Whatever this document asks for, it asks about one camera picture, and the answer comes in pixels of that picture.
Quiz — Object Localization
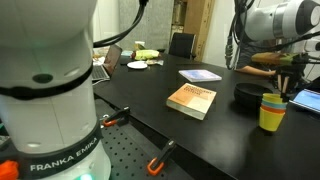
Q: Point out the person forearm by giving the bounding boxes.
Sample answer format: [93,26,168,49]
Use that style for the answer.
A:
[235,64,278,77]

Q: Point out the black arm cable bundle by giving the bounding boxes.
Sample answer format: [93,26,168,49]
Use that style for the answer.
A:
[224,0,248,71]

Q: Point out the small orange plastic piece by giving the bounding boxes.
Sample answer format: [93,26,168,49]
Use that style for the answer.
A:
[0,159,20,180]

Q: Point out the blue plastic cup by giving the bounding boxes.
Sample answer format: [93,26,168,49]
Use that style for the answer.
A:
[260,99,288,111]

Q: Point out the white paper cup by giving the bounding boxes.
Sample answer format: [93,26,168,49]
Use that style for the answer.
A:
[134,40,146,52]

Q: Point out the lime yellow plastic cup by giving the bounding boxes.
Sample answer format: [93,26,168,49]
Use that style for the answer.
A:
[262,93,288,105]

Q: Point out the orange plastic cup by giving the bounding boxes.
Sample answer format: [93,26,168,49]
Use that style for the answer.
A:
[259,104,287,115]

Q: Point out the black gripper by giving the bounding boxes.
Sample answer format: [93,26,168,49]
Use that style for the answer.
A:
[271,62,307,102]

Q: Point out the brown wooden board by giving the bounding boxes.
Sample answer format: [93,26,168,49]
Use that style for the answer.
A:
[182,0,216,63]

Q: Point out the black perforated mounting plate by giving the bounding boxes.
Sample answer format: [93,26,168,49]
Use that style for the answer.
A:
[94,99,201,180]

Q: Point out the orange robotics textbook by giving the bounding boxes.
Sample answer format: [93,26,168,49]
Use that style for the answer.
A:
[165,82,218,121]

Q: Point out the open laptop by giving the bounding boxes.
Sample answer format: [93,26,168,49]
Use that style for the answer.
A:
[91,43,123,83]

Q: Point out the black office chair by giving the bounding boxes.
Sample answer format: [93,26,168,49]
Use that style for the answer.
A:
[167,31,197,61]

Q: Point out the tablet with lit screen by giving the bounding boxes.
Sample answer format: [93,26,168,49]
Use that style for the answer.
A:
[289,88,320,115]

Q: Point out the grey acoustic panel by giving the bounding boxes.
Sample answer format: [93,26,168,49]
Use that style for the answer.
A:
[117,0,175,52]

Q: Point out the black bowl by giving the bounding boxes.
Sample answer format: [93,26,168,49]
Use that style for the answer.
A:
[233,82,275,110]

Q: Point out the white round plate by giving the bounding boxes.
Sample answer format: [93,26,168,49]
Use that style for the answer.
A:
[126,60,149,71]

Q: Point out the black orange bar clamp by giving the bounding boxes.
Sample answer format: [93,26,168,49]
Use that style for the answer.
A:
[146,139,178,177]
[101,106,132,129]

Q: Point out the thick black cable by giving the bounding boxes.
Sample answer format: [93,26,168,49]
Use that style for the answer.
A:
[92,0,150,49]

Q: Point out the yellow green snack bag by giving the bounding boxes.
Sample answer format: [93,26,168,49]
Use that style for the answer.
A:
[132,49,161,61]

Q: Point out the pale blue paperback book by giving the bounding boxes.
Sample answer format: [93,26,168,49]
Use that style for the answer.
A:
[178,69,223,84]

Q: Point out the person grey shirt torso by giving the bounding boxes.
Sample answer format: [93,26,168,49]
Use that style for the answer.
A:
[237,34,279,71]

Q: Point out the white laptop cable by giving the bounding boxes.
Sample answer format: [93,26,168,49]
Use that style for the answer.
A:
[91,77,112,87]

